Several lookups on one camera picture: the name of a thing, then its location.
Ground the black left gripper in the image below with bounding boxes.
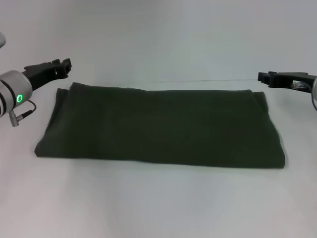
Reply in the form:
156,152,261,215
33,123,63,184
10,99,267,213
22,58,72,93

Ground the dark green shirt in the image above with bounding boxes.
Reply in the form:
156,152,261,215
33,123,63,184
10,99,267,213
34,82,288,172

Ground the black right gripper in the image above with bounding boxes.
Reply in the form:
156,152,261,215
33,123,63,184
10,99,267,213
257,71,317,96

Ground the left arm cable with plug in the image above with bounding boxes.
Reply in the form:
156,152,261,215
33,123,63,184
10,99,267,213
8,100,38,128

